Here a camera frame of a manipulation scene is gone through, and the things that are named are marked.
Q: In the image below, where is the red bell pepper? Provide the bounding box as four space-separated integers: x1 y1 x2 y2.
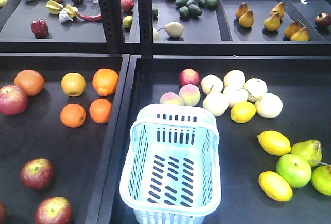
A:
30 19 48 38

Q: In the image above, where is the small orange front left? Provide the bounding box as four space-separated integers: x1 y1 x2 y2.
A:
59 103 86 128

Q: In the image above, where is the dark red apple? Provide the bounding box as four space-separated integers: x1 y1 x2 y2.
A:
20 158 54 192
35 197 74 223
0 201 7 224

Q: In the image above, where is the pink red apple right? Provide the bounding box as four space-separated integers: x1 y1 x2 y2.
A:
1 85 28 116

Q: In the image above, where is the yellow orange citrus fruit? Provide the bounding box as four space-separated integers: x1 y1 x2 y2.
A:
61 73 87 97

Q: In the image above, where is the wooden black-framed display stand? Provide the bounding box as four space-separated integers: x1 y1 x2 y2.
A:
1 0 330 223

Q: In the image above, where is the light blue plastic basket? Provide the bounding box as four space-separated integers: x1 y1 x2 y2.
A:
119 104 221 223

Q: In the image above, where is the garlic bulb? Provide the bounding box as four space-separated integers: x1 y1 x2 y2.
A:
58 10 73 23

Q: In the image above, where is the yellow lemon upper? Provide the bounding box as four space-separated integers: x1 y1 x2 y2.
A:
257 130 291 156

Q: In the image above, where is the small orange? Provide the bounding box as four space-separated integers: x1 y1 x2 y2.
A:
89 98 112 124
59 103 86 128

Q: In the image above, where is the red chili pepper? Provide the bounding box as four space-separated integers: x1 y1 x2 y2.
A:
76 12 102 22

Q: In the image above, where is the dark red apple left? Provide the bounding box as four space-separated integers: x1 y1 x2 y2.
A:
0 201 7 224

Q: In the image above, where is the dark red apple front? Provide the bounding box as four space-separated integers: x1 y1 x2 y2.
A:
35 197 74 223

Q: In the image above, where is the dark red apple middle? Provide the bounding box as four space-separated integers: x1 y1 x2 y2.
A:
20 158 54 192

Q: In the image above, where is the yellow lemon lower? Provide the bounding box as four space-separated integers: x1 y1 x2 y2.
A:
258 171 293 202

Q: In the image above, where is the small orange front right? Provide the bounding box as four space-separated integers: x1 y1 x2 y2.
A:
89 98 112 124

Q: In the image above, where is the yellow lemon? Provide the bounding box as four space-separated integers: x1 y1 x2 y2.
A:
257 130 291 156
258 171 293 202

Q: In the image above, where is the green apple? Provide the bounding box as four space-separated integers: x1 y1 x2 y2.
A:
276 154 312 188

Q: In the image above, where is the large orange right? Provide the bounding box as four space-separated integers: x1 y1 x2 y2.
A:
92 68 119 96

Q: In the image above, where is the orange behind pink apple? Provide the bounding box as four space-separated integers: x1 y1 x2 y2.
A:
13 69 46 96

